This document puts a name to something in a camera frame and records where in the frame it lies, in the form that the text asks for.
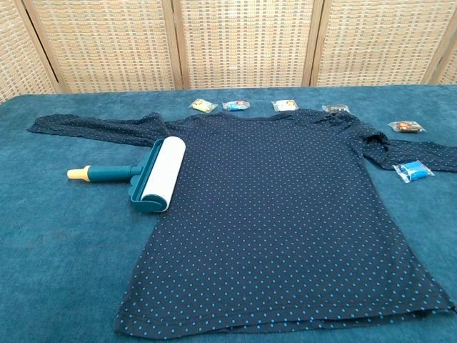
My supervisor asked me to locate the teal lint roller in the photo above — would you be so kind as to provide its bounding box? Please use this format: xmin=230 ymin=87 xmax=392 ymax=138
xmin=66 ymin=136 xmax=187 ymax=214

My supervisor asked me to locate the dark blue polka dot shirt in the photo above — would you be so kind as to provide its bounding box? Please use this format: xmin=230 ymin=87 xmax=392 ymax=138
xmin=27 ymin=109 xmax=457 ymax=340

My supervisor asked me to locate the blue and orange candy packet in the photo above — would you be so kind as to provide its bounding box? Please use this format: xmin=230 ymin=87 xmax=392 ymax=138
xmin=221 ymin=99 xmax=251 ymax=112

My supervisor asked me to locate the yellow candy packet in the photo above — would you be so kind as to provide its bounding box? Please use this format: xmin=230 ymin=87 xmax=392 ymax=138
xmin=189 ymin=98 xmax=219 ymax=114

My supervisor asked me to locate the white and orange candy packet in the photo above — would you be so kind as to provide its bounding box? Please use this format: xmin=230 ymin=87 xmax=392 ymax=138
xmin=271 ymin=99 xmax=299 ymax=112

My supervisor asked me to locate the woven wicker folding screen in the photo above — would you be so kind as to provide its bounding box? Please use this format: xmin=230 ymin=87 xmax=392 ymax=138
xmin=0 ymin=0 xmax=457 ymax=105

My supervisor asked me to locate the red and brown candy packet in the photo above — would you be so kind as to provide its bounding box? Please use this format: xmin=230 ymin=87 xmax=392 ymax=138
xmin=388 ymin=120 xmax=426 ymax=134

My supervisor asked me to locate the bright blue candy packet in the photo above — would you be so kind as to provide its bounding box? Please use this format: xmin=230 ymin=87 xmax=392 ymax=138
xmin=392 ymin=160 xmax=435 ymax=184

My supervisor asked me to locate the teal plush table cover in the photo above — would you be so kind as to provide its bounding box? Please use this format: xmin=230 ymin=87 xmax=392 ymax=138
xmin=0 ymin=84 xmax=457 ymax=343

